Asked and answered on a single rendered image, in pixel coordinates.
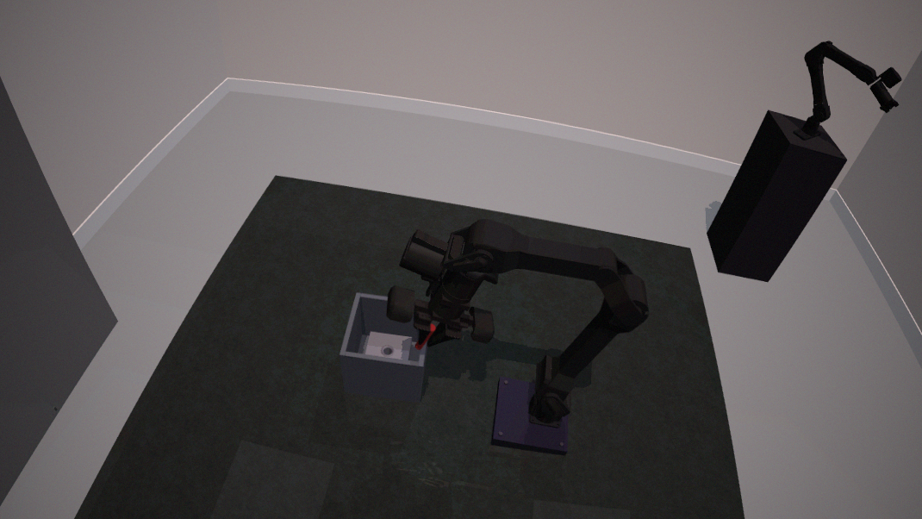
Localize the red peg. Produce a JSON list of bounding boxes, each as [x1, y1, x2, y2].
[[415, 324, 435, 350]]

